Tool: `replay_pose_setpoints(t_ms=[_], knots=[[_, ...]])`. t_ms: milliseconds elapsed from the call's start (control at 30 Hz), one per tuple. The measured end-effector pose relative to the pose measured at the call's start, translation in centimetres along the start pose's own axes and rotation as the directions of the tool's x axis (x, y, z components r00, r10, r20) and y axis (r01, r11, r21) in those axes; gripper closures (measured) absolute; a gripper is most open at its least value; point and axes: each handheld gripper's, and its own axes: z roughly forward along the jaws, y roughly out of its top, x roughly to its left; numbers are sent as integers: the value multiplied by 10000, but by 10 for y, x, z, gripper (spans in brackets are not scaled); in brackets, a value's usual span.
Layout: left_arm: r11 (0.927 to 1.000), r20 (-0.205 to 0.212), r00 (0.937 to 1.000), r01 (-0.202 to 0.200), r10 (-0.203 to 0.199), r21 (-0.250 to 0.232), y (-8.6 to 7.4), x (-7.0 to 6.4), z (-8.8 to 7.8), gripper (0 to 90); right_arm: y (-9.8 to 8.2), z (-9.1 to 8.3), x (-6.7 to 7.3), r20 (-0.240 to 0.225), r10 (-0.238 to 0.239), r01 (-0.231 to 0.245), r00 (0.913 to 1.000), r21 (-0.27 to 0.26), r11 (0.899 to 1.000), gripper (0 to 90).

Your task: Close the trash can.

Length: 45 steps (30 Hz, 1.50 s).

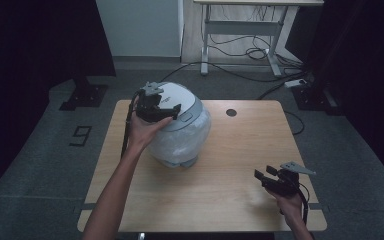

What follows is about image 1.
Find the tangle of black cables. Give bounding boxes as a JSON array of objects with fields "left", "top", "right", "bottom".
[{"left": 209, "top": 32, "right": 304, "bottom": 69}]

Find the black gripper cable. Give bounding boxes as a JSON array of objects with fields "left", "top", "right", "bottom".
[
  {"left": 296, "top": 182, "right": 311, "bottom": 225},
  {"left": 120, "top": 90, "right": 142, "bottom": 158}
]

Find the dark curtain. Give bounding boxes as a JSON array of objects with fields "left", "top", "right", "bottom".
[
  {"left": 0, "top": 0, "right": 117, "bottom": 204},
  {"left": 284, "top": 0, "right": 384, "bottom": 183}
]

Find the person's right hand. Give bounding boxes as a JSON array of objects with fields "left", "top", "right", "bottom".
[{"left": 265, "top": 187, "right": 305, "bottom": 224}]

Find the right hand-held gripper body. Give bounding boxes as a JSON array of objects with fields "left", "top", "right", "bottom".
[{"left": 269, "top": 161, "right": 317, "bottom": 198}]

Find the white rice cooker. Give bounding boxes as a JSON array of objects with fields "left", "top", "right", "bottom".
[{"left": 145, "top": 81, "right": 213, "bottom": 169}]

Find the white desk frame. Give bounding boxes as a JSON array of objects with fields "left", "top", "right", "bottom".
[{"left": 193, "top": 0, "right": 325, "bottom": 78}]

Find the long black floor cable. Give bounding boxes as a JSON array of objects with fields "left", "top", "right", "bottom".
[{"left": 159, "top": 61, "right": 306, "bottom": 84}]

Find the white power strip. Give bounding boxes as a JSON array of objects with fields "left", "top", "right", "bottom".
[{"left": 283, "top": 78, "right": 308, "bottom": 89}]

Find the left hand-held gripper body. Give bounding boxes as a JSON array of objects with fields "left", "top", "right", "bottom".
[{"left": 134, "top": 81, "right": 165, "bottom": 124}]

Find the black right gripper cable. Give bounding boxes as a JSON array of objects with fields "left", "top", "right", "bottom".
[{"left": 296, "top": 182, "right": 311, "bottom": 225}]

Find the black stand base plate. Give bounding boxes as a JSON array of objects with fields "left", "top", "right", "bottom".
[
  {"left": 58, "top": 75, "right": 110, "bottom": 112},
  {"left": 290, "top": 83, "right": 342, "bottom": 116}
]

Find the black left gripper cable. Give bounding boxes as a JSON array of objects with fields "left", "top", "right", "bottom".
[{"left": 120, "top": 90, "right": 142, "bottom": 158}]

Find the person's left hand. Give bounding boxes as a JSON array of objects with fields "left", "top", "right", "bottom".
[{"left": 126, "top": 108, "right": 174, "bottom": 155}]

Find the black looped floor cable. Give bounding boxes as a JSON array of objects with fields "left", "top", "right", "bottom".
[{"left": 283, "top": 109, "right": 306, "bottom": 136}]

